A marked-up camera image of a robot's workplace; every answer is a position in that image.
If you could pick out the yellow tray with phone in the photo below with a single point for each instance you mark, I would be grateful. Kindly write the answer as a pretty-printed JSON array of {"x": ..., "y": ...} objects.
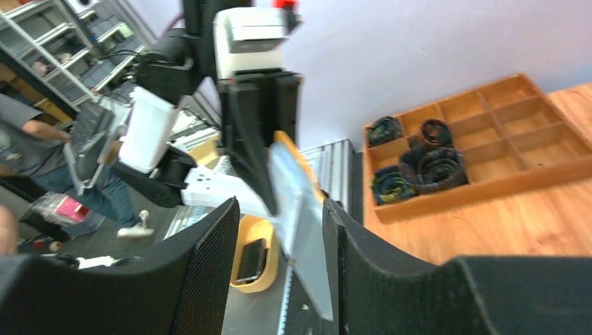
[{"x": 252, "y": 228}]

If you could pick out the aluminium frame rails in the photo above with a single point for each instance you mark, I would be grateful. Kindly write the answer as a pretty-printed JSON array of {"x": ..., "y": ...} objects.
[{"x": 332, "y": 165}]

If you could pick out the black smartphone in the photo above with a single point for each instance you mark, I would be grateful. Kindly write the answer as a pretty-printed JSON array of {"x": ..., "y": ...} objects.
[{"x": 252, "y": 262}]

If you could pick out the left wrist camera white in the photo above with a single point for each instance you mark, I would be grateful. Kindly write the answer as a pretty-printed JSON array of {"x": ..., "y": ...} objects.
[{"x": 248, "y": 39}]

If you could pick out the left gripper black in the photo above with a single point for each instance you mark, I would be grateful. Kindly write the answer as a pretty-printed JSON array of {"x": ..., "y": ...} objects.
[{"x": 254, "y": 105}]

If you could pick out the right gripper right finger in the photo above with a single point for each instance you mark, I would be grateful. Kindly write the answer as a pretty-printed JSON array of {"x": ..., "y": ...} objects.
[{"x": 377, "y": 288}]

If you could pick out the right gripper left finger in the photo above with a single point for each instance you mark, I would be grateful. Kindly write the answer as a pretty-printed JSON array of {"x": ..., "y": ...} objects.
[{"x": 177, "y": 286}]

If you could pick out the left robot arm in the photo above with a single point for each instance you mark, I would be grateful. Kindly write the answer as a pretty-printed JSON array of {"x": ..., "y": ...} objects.
[{"x": 153, "y": 158}]

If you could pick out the wooden compartment tray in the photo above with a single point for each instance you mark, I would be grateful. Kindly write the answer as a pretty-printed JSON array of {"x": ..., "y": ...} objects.
[{"x": 513, "y": 139}]

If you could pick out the yellow leather card holder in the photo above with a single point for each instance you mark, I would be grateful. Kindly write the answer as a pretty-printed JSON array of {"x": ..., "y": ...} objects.
[{"x": 299, "y": 221}]

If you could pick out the person in grey shirt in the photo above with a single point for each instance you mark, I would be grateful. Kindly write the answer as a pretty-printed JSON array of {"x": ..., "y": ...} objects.
[{"x": 32, "y": 148}]

